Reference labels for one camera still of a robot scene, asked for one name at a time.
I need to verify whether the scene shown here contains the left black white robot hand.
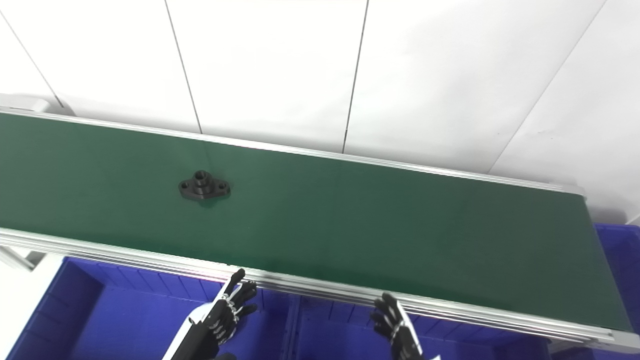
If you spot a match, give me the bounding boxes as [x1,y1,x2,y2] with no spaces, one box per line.
[165,268,258,360]

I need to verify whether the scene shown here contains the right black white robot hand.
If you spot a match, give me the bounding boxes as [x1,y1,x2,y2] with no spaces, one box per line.
[371,292,441,360]

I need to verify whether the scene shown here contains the black flange part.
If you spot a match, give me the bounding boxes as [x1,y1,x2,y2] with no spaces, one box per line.
[178,170,232,202]

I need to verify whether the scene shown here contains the blue plastic bin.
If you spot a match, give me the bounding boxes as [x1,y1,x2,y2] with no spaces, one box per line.
[549,223,640,360]
[280,295,551,360]
[5,256,301,360]

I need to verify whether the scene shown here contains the green conveyor belt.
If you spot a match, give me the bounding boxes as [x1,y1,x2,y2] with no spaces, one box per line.
[0,112,632,332]

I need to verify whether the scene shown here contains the aluminium conveyor support bracket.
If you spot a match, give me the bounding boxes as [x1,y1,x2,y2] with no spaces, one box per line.
[0,246,47,271]

